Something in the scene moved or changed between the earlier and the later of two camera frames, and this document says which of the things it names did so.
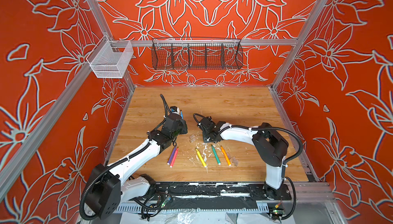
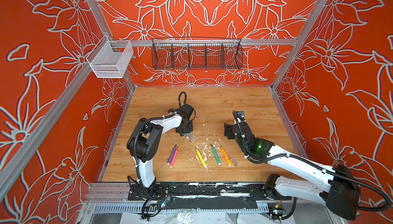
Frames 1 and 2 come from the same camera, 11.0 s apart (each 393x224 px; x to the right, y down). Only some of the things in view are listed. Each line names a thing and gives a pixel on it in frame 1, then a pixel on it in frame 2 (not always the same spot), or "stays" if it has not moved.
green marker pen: [217, 158] stays
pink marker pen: [174, 157] stays
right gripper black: [205, 140] to [228, 130]
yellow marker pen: [201, 158] stays
